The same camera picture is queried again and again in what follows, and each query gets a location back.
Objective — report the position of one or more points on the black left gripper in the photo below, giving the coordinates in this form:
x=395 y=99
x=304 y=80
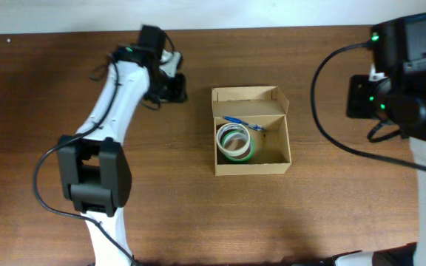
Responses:
x=176 y=89

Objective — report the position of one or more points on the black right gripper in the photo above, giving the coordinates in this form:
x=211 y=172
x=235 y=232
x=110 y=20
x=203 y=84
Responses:
x=358 y=96

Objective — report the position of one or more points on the cream masking tape roll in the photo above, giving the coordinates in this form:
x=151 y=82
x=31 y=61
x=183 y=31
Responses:
x=226 y=128

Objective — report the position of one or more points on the brown cardboard box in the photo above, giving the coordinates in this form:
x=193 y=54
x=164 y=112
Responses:
x=262 y=105

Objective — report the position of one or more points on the green tape roll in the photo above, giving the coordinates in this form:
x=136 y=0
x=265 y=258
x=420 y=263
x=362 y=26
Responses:
x=250 y=151

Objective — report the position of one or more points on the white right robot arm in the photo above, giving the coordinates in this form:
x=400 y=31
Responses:
x=394 y=93

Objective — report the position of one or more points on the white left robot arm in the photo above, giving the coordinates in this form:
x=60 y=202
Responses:
x=95 y=174

